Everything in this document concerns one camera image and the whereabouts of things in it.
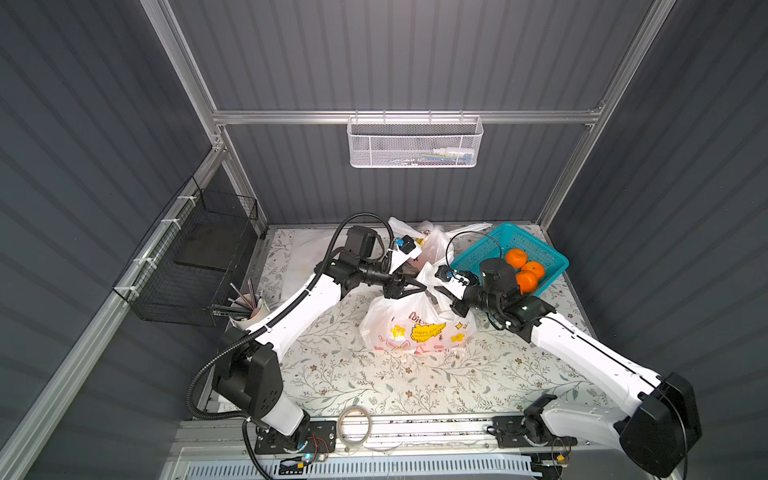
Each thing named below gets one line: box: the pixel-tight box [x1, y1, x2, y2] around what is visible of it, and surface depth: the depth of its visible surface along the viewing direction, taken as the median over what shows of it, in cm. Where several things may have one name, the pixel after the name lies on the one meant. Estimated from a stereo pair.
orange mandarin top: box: [505, 248, 529, 269], surface depth 107 cm
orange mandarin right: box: [521, 260, 545, 279], surface depth 104 cm
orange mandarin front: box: [516, 270, 538, 295], surface depth 99 cm
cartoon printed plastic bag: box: [388, 217, 492, 271], surface depth 98 cm
